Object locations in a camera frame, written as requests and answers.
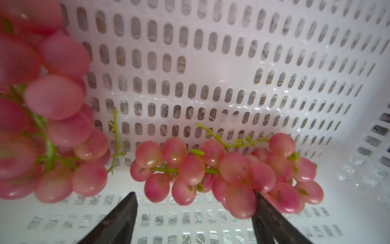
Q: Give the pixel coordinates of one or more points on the white perforated plastic basket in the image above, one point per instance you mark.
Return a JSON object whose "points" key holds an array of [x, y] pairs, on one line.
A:
{"points": [[316, 70]]}

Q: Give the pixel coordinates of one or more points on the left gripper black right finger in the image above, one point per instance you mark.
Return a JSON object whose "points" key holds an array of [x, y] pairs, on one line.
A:
{"points": [[271, 227]]}

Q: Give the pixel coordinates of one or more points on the light red grape bunch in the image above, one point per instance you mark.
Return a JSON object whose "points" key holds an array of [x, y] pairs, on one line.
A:
{"points": [[49, 147], [233, 173]]}

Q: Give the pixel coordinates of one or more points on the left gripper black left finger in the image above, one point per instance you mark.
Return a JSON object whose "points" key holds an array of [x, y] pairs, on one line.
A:
{"points": [[118, 226]]}

